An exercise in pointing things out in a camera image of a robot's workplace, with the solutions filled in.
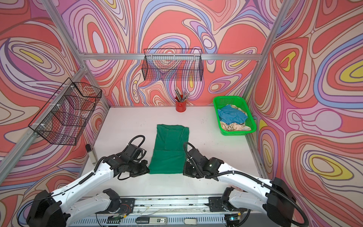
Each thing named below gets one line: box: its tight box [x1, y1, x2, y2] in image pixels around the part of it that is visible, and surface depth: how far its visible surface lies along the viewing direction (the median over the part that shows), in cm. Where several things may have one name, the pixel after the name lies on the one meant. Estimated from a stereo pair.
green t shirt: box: [148, 123, 190, 175], surface depth 98 cm
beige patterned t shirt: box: [219, 104, 252, 131], surface depth 103 cm
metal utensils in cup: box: [173, 88, 191, 103], surface depth 114 cm
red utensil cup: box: [175, 100, 187, 113], surface depth 118 cm
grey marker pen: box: [85, 143, 98, 166], surface depth 90 cm
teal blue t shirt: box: [217, 104, 248, 125], surface depth 107 cm
